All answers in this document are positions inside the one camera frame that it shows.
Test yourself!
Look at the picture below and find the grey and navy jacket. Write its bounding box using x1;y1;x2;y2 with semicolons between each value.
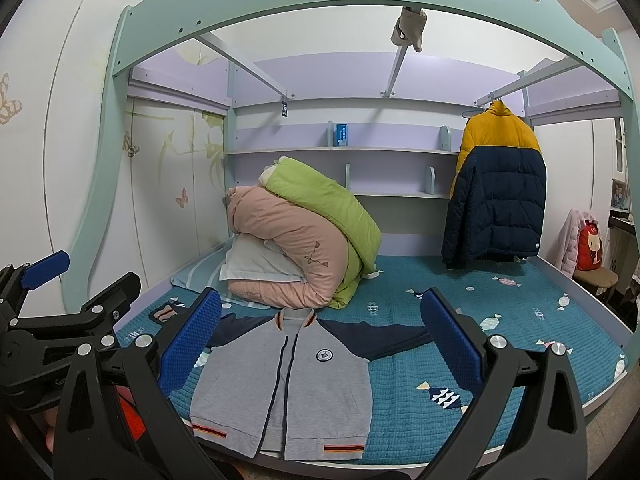
169;304;433;462

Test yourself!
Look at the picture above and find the green folded duvet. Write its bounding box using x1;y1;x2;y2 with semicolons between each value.
258;156;382;310

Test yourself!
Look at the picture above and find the pink folded duvet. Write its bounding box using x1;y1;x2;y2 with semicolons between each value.
227;185;352;309

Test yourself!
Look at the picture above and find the red bag on chair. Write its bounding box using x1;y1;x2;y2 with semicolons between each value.
576;220;603;271

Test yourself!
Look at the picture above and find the white pillow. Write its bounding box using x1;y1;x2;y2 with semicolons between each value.
219;234;306;283

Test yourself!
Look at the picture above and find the grey cloth hanging on rail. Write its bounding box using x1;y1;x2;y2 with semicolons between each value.
390;6;427;53

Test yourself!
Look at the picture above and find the mint green bunk bed frame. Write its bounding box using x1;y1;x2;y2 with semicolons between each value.
62;0;640;369

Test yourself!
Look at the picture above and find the wooden chair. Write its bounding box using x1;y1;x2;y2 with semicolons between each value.
573;266;618;304

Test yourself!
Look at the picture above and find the blue box on shelf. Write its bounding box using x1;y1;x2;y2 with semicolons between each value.
333;124;348;148

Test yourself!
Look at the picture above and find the pink jacket on chair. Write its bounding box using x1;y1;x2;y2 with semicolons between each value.
551;209;598;278

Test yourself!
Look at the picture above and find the yellow and navy puffer jacket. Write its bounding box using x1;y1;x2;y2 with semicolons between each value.
442;100;547;269

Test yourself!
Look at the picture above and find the teal quilted bed cover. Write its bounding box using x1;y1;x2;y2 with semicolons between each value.
160;258;629;466

